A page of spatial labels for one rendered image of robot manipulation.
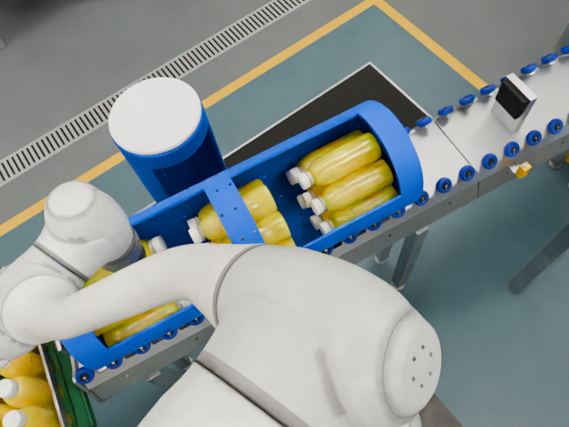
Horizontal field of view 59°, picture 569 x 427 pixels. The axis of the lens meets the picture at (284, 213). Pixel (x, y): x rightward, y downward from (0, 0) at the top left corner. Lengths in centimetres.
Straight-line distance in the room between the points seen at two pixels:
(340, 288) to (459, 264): 206
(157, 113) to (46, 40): 214
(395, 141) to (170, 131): 66
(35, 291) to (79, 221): 11
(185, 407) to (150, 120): 125
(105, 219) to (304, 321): 52
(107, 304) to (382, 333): 39
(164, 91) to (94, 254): 84
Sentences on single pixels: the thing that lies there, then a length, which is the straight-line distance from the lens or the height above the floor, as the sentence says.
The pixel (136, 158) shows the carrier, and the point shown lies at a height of 101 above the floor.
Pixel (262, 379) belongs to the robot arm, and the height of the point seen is 186.
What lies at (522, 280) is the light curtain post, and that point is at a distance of 230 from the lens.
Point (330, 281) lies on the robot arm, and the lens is 36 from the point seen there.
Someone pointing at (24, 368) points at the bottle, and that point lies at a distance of 137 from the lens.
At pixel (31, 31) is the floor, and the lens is 372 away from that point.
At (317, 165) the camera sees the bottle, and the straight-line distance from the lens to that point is 117.
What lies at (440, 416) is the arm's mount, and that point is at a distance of 119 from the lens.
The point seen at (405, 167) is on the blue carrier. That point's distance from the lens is 118.
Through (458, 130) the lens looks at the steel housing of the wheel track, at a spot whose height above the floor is 93.
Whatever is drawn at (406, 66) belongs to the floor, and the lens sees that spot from 297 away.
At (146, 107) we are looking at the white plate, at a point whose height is 104.
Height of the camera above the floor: 219
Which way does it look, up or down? 64 degrees down
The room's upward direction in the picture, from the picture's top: 11 degrees counter-clockwise
